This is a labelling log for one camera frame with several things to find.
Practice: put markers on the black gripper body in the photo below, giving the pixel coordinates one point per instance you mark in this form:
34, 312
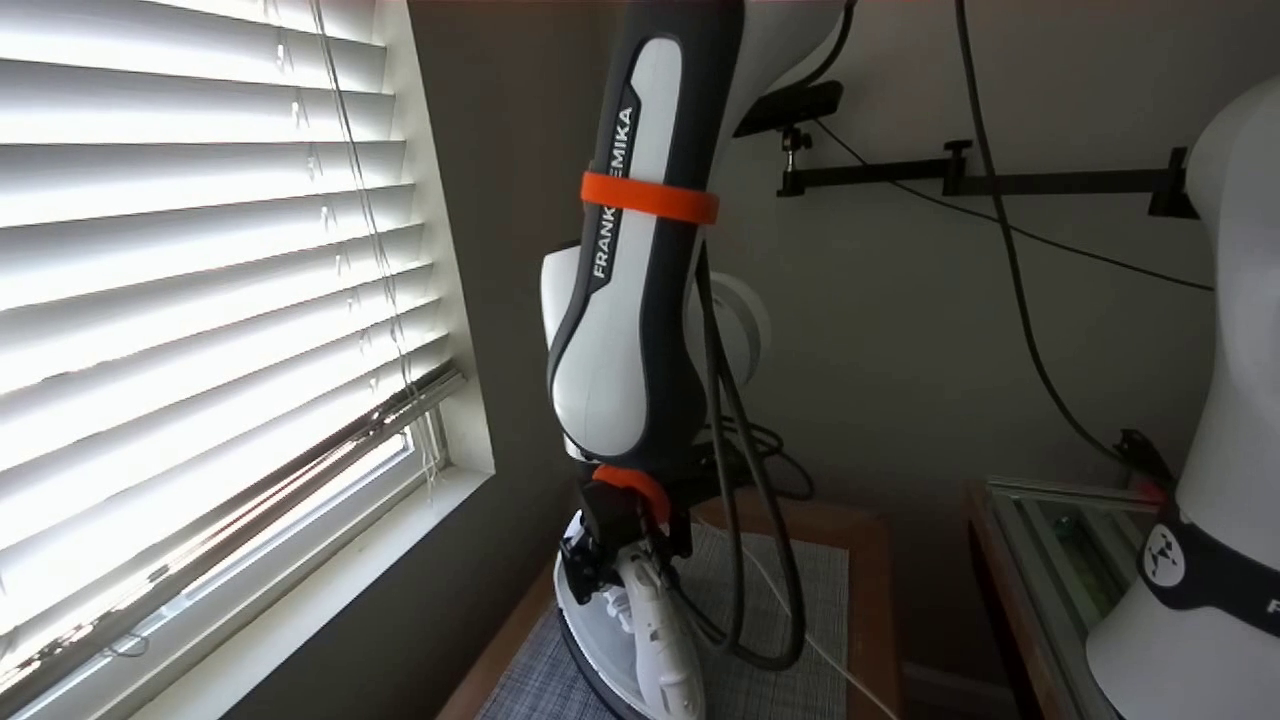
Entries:
639, 530

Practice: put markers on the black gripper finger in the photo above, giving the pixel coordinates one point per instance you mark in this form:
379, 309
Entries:
674, 539
587, 561

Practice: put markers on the white pressing iron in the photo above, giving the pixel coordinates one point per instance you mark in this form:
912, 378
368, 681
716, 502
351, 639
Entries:
653, 641

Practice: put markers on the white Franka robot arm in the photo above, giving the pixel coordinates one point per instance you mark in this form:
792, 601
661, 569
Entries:
624, 334

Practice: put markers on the grey woven mat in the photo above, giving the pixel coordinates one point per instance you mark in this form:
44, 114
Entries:
528, 690

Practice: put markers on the wooden side table with glass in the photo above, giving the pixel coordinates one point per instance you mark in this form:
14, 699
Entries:
1052, 572

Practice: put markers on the red and black clamp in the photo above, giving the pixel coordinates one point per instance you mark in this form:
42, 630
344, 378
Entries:
1145, 462

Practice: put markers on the white window blinds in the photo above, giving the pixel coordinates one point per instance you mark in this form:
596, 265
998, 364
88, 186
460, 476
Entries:
200, 265

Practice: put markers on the white window frame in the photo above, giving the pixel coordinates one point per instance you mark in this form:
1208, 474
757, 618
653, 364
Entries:
333, 543

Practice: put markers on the black wall-mounted camera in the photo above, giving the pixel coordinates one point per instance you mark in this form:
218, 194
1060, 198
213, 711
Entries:
801, 104

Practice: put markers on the black camera boom mount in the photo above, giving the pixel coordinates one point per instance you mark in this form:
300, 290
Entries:
1052, 176

